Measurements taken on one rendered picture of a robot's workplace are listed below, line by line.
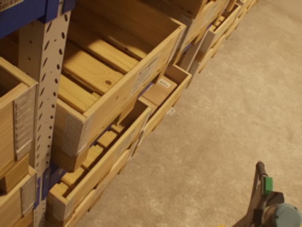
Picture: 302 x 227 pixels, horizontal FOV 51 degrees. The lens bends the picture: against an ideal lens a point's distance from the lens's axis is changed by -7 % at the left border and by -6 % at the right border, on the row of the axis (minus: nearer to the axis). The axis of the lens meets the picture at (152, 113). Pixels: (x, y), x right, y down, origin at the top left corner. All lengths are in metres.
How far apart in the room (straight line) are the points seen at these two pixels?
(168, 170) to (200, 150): 0.44
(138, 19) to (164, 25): 0.14
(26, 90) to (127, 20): 1.18
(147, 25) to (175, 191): 1.57
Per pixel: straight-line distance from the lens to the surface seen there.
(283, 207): 1.02
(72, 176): 1.82
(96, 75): 1.50
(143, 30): 1.75
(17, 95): 0.65
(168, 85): 2.87
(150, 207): 2.72
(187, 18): 1.73
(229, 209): 3.01
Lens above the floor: 2.34
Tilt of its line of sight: 46 degrees down
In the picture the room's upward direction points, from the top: 25 degrees clockwise
